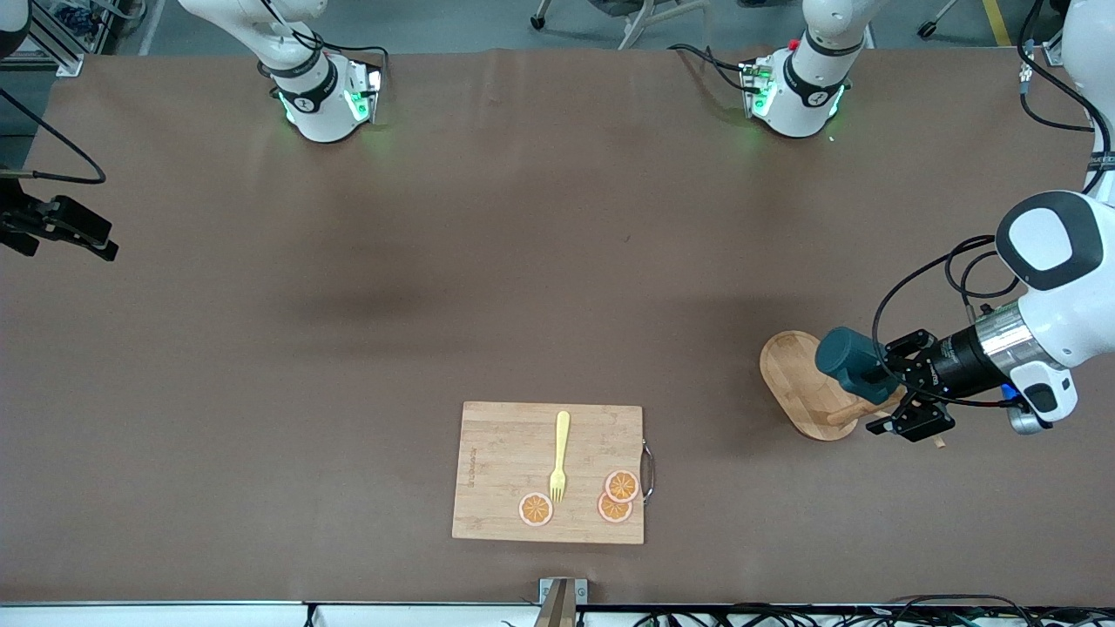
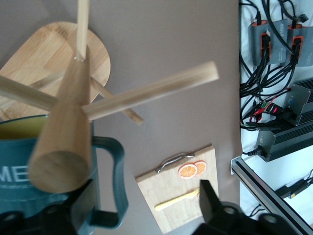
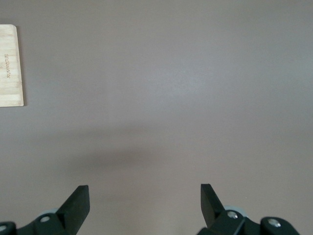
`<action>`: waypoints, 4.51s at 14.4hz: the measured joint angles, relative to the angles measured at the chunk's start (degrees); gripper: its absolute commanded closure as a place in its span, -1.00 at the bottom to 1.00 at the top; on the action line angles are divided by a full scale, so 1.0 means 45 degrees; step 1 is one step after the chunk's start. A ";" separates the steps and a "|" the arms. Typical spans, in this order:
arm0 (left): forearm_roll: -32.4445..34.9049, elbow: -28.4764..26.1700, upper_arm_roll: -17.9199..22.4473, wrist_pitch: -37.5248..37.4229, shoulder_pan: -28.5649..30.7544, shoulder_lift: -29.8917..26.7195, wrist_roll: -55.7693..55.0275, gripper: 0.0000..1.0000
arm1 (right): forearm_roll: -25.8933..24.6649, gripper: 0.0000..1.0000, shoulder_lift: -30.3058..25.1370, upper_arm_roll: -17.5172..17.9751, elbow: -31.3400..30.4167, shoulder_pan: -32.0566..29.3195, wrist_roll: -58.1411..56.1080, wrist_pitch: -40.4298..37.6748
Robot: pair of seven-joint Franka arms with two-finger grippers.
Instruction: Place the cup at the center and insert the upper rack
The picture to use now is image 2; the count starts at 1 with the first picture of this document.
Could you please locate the teal mug yellow inside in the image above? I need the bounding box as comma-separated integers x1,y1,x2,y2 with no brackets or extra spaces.
0,114,129,235

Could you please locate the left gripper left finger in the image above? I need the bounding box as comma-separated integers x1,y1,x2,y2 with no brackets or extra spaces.
0,180,95,235

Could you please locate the bamboo cutting board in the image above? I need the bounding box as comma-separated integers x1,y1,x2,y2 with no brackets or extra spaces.
135,145,219,234

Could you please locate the black power plug cable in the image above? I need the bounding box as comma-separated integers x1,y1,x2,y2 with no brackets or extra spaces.
241,145,266,157

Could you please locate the aluminium camera mast bracket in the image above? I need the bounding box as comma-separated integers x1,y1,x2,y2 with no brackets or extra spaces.
229,156,313,235

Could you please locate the wooden mug tree rack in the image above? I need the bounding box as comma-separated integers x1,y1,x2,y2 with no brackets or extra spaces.
0,0,220,194

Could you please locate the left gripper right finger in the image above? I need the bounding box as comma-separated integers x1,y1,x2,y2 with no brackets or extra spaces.
193,180,298,235

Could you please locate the yellow plastic fork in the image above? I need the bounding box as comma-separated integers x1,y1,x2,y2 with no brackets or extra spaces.
155,187,201,212

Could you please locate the grey orange usb hub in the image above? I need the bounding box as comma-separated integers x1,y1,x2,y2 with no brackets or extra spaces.
248,19,289,66
286,23,313,67

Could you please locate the small black adapter box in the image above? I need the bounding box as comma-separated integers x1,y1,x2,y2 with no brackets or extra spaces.
277,178,313,199

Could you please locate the black finned power supply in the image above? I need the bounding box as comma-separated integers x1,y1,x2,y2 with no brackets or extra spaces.
256,119,313,163

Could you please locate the orange slice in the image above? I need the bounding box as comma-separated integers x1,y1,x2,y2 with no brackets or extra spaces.
178,163,198,179
194,160,207,176

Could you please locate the grey metal converter box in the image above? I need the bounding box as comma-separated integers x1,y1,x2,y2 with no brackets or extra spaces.
281,77,313,126

